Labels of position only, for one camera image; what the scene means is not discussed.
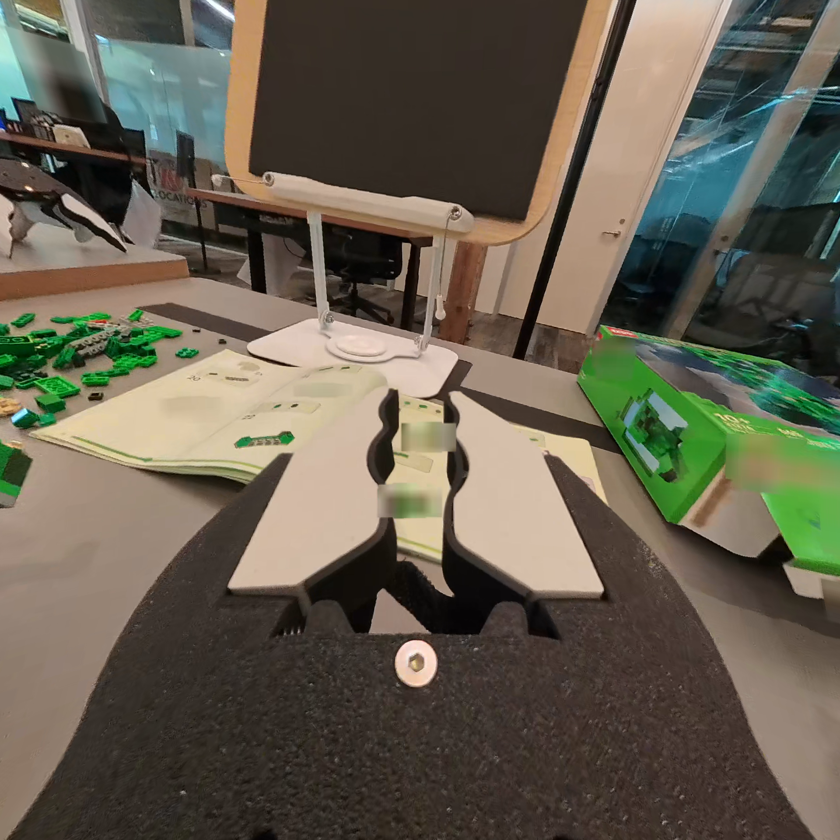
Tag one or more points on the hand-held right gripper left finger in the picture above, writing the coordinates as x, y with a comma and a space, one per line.
308, 512

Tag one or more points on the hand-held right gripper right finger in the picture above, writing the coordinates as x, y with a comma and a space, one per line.
518, 518

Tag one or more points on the grey desk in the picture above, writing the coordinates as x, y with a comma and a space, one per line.
98, 558

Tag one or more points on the wooden office desk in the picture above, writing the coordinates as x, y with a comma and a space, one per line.
275, 211
79, 149

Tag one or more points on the pale green instruction booklet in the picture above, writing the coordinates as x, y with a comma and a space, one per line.
197, 420

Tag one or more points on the green toy brick box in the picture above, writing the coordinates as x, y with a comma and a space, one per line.
656, 420

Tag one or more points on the black office chair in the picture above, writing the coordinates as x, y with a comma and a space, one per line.
367, 256

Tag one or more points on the grey long brick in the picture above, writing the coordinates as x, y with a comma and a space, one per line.
98, 338

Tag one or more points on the pile of green toy bricks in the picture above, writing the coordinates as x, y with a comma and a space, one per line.
59, 358

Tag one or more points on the tiny green lego stud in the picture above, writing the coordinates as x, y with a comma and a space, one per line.
26, 418

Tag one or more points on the green brick assembly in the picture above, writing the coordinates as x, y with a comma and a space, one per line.
12, 472

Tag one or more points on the tan round brick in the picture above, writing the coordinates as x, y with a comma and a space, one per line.
8, 407

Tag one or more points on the wooden side table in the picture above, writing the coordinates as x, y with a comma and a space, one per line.
85, 275

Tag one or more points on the clear plastic bag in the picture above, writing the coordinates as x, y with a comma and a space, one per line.
145, 216

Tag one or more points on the black pole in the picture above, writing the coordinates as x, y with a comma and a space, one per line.
575, 174

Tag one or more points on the black monitor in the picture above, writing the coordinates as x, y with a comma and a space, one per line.
186, 157

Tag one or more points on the white door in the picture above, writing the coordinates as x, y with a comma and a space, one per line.
649, 164

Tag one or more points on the black and white gripper tool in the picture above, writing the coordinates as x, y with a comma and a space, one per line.
72, 210

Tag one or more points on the wooden framed black board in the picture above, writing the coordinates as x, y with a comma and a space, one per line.
407, 98

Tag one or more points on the wooden post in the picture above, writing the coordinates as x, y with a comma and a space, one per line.
463, 289

